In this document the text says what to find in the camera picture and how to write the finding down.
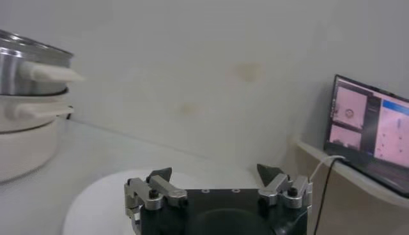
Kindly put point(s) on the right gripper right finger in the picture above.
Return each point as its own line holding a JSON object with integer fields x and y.
{"x": 276, "y": 188}

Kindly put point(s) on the white electric cooker pot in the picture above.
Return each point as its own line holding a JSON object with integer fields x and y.
{"x": 25, "y": 150}

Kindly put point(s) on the white side table labelled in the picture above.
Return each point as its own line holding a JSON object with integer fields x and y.
{"x": 351, "y": 178}

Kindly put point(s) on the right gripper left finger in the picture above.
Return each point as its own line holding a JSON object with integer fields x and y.
{"x": 166, "y": 190}

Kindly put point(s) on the stainless steel steamer basket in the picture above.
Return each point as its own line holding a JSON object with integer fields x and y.
{"x": 19, "y": 73}

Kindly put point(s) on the white round plate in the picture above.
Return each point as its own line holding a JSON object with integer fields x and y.
{"x": 96, "y": 204}

